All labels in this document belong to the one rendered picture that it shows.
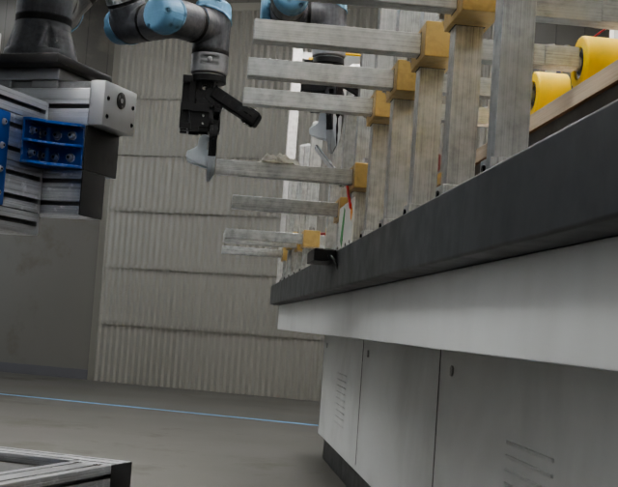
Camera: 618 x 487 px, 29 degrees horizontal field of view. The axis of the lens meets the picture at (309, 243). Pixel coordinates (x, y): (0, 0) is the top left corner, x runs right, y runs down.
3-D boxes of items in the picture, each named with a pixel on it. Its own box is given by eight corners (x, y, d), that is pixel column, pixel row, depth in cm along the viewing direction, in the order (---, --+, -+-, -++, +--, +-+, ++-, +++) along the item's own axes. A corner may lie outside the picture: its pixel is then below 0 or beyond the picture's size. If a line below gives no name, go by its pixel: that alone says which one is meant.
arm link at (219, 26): (183, -2, 245) (213, 9, 251) (180, 52, 244) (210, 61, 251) (211, -7, 240) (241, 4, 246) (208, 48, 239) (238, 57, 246)
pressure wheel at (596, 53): (583, 23, 173) (567, 63, 179) (589, 64, 168) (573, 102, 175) (624, 27, 173) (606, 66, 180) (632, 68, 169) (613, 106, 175)
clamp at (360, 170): (353, 186, 241) (355, 161, 241) (346, 194, 254) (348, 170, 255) (381, 189, 241) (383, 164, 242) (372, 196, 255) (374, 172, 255)
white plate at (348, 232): (349, 246, 239) (352, 196, 240) (335, 253, 265) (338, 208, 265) (351, 246, 239) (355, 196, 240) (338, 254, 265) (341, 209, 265)
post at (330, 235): (323, 261, 297) (335, 80, 300) (321, 262, 302) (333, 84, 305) (341, 263, 298) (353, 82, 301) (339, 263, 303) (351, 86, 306)
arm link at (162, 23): (127, 35, 238) (169, 47, 247) (166, 29, 231) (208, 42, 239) (130, -5, 239) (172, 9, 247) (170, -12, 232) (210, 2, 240)
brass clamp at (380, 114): (371, 116, 217) (373, 88, 217) (361, 128, 230) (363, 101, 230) (405, 119, 217) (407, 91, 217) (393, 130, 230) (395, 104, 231)
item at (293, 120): (276, 285, 499) (294, 45, 506) (275, 285, 508) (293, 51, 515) (304, 287, 500) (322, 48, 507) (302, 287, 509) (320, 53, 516)
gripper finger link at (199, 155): (183, 180, 243) (187, 134, 244) (213, 182, 244) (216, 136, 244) (183, 178, 240) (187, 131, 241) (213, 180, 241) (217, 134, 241)
